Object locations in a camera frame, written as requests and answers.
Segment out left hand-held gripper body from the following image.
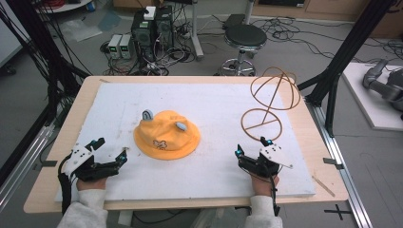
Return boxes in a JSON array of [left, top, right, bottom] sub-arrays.
[[64, 142, 121, 182]]

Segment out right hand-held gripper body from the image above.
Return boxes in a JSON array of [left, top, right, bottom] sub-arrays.
[[238, 142, 295, 179]]

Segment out person's left hand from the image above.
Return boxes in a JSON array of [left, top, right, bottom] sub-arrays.
[[75, 176, 108, 192]]

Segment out person's right hand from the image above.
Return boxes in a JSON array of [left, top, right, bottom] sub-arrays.
[[249, 172, 281, 198]]

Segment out grey tape strip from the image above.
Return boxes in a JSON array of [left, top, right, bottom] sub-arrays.
[[322, 157, 345, 171], [32, 160, 59, 172]]

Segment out white foam board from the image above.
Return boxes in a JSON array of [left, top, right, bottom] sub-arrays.
[[54, 82, 317, 203]]

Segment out yellow bucket hat with ears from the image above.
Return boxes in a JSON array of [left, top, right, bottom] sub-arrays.
[[132, 109, 202, 162]]

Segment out thin wooden stick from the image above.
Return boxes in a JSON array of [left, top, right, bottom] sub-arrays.
[[311, 175, 336, 199]]

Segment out black tape cross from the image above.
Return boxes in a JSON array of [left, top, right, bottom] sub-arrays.
[[323, 203, 353, 221]]

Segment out grey bench power supply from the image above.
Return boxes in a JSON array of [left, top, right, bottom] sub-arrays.
[[119, 33, 133, 60], [106, 33, 124, 60]]

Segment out black round stool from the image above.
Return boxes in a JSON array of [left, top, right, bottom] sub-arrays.
[[220, 23, 269, 77]]

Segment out white floor board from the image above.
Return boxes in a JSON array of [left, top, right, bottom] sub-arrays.
[[341, 62, 403, 132]]

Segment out black computer tower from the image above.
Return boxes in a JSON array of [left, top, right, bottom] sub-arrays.
[[130, 9, 157, 63], [154, 5, 176, 53]]

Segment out grey desk leg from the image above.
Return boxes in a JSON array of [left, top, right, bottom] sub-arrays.
[[189, 0, 205, 62]]

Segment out white box on computer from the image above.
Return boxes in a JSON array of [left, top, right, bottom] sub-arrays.
[[143, 6, 157, 21]]

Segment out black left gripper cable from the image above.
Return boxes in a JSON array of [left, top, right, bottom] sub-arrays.
[[57, 151, 81, 217]]

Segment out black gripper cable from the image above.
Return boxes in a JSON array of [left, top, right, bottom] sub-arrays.
[[267, 174, 282, 218], [57, 151, 81, 217]]

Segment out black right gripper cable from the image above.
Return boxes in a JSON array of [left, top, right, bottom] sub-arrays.
[[267, 174, 282, 218]]

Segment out brown wire hat stand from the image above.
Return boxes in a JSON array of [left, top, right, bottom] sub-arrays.
[[240, 66, 302, 143]]

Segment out aluminium rail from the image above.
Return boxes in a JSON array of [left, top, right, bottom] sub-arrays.
[[304, 98, 374, 228], [0, 123, 56, 213]]

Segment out tangle of floor cables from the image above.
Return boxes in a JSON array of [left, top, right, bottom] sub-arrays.
[[99, 37, 198, 77]]

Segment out black metal frame post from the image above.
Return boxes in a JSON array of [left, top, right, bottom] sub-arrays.
[[0, 0, 91, 188], [297, 0, 397, 138]]

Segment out black floor cables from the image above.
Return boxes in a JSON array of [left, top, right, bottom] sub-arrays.
[[250, 15, 403, 65]]

